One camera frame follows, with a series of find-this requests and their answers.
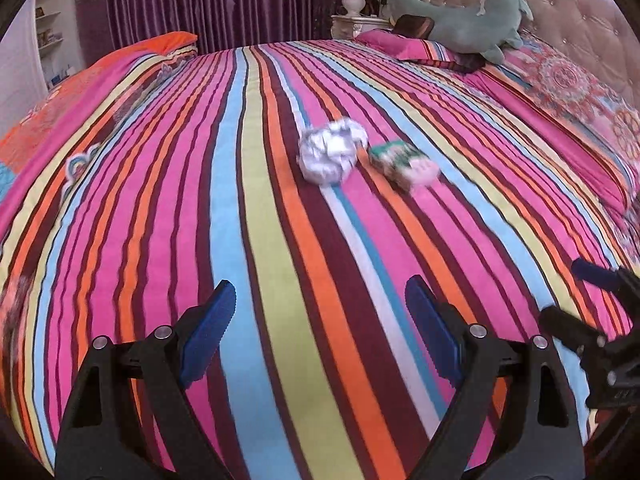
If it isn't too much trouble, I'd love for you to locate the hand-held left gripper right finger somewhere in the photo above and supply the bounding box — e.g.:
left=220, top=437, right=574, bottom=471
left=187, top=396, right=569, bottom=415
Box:
left=405, top=275, right=586, bottom=480

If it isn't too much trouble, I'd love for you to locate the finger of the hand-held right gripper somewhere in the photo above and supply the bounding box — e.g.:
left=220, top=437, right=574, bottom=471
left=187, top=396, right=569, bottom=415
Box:
left=572, top=258, right=640, bottom=306
left=539, top=305, right=608, bottom=356

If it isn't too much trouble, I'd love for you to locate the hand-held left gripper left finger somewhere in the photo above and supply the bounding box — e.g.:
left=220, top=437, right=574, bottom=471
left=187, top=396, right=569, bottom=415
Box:
left=54, top=280, right=237, bottom=480

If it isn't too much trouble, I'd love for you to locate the white paper ball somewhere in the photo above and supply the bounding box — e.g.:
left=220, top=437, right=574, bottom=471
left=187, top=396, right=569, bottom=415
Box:
left=298, top=117, right=369, bottom=186

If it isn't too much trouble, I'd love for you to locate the colourful striped bedspread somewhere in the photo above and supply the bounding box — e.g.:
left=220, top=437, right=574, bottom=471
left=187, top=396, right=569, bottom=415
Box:
left=0, top=32, right=640, bottom=480

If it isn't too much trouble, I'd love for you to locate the green and pink small packet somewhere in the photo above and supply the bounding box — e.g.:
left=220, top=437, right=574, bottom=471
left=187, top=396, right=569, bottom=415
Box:
left=369, top=141, right=441, bottom=192

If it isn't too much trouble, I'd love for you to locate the pink floral patterned pillow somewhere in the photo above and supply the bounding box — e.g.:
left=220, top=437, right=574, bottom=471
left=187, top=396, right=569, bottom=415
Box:
left=475, top=30, right=640, bottom=216

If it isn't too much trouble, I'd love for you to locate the tufted beige headboard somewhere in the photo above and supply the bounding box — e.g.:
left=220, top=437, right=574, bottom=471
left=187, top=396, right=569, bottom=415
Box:
left=425, top=0, right=640, bottom=111

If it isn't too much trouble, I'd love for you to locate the green plush toy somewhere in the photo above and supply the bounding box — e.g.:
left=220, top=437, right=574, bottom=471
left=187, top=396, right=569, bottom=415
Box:
left=387, top=0, right=533, bottom=65

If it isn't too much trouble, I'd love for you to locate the pink striped pillow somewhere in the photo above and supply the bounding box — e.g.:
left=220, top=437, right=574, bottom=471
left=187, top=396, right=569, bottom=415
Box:
left=355, top=29, right=481, bottom=72

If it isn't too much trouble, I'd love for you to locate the white ornate nightstand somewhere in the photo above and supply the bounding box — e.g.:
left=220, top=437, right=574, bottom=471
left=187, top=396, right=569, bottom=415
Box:
left=331, top=14, right=396, bottom=40

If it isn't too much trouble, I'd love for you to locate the purple curtain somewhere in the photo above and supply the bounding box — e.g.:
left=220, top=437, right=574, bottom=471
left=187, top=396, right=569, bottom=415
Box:
left=75, top=0, right=351, bottom=66

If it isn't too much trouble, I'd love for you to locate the white shelf cabinet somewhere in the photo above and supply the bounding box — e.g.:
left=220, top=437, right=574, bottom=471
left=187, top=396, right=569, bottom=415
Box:
left=0, top=0, right=83, bottom=106

